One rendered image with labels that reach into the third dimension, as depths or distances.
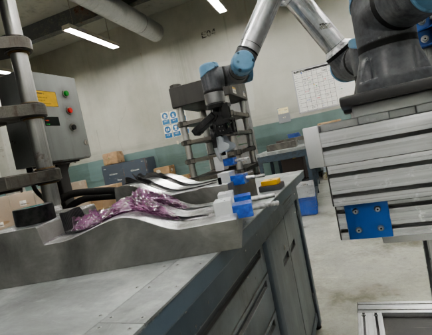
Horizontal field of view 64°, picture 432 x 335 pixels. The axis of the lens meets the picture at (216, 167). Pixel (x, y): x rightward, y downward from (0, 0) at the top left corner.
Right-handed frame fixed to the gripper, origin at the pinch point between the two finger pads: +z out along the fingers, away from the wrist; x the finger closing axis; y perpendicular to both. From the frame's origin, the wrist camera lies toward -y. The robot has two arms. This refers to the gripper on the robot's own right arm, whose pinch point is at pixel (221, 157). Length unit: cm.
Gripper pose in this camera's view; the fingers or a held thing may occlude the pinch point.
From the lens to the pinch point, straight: 131.3
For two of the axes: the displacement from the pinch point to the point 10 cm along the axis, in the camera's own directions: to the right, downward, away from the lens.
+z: 2.0, 9.8, 0.5
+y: 9.1, -1.6, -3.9
